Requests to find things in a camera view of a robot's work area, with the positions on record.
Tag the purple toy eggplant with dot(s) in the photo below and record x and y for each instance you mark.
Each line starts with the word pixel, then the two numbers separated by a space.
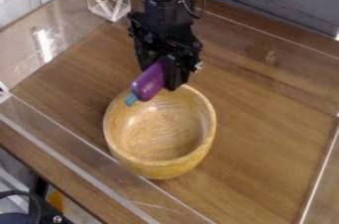
pixel 146 84

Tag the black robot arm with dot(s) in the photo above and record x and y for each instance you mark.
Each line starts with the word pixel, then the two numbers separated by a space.
pixel 160 30

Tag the clear acrylic tray wall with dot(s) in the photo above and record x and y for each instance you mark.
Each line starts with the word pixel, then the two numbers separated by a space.
pixel 236 149

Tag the black clamp with screw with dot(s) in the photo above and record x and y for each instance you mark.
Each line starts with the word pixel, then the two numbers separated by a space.
pixel 41 211

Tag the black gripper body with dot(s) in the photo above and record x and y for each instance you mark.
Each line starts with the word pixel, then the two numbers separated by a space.
pixel 181 42

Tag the brown wooden bowl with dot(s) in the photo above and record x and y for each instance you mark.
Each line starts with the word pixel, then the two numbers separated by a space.
pixel 161 137

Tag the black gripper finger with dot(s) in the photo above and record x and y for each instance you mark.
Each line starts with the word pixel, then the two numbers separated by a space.
pixel 148 52
pixel 178 65

